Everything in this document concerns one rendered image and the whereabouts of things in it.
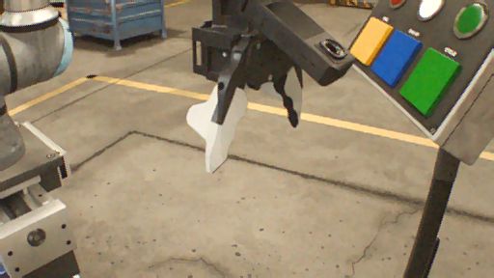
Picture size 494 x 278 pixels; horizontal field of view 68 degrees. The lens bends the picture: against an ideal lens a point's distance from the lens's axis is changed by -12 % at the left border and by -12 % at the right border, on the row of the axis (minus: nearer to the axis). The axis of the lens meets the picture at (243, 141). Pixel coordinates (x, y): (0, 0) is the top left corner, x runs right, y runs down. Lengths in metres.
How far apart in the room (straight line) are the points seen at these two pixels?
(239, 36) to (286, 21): 0.05
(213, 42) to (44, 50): 0.42
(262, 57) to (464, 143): 0.26
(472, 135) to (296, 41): 0.25
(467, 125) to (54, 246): 0.64
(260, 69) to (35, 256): 0.49
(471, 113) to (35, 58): 0.68
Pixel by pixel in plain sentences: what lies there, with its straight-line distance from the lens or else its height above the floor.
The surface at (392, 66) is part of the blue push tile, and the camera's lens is 0.61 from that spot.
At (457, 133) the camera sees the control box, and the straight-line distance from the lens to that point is 0.50.
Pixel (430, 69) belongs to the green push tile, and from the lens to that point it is 0.54.
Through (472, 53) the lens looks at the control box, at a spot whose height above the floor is 1.06.
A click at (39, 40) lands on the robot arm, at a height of 1.02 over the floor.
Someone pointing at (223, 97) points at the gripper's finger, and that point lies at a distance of 0.39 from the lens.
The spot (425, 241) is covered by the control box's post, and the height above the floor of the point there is 0.66.
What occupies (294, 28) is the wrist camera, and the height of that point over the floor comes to 1.08.
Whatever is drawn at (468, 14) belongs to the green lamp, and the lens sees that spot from 0.55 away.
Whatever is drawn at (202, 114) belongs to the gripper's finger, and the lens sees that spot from 0.43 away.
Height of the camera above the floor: 1.16
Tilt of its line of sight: 27 degrees down
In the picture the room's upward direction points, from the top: straight up
